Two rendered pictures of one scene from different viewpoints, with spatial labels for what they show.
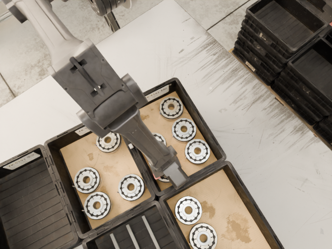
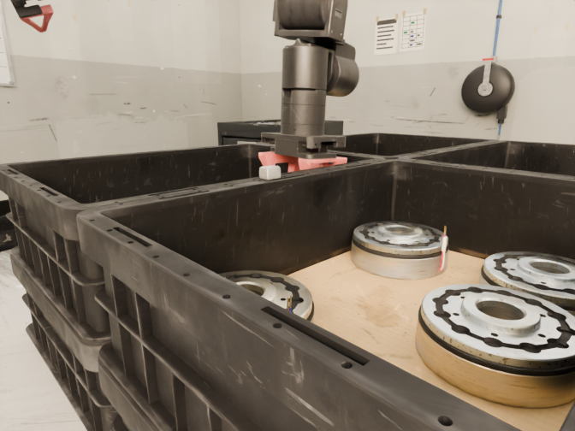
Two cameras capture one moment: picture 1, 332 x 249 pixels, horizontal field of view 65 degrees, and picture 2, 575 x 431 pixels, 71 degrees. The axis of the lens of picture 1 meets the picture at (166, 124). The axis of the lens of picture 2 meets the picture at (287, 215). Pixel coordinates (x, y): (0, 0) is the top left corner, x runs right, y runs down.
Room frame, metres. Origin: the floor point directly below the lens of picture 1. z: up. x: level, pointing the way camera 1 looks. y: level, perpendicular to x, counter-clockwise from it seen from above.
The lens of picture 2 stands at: (0.39, 0.51, 1.00)
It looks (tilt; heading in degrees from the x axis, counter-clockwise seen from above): 16 degrees down; 248
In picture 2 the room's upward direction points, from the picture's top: straight up
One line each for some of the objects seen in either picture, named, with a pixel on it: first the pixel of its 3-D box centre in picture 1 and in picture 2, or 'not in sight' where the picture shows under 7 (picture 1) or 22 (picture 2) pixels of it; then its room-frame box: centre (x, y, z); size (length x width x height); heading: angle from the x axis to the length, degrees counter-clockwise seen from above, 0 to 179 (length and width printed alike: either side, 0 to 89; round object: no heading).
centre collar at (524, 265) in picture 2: (97, 205); (548, 269); (0.06, 0.30, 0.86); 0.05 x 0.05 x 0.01
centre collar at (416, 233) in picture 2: (130, 186); (400, 232); (0.11, 0.16, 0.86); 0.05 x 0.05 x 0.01
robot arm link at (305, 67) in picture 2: not in sight; (307, 70); (0.16, 0.02, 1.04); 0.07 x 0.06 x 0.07; 32
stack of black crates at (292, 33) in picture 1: (273, 40); not in sight; (1.03, -0.80, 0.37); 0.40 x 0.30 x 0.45; 32
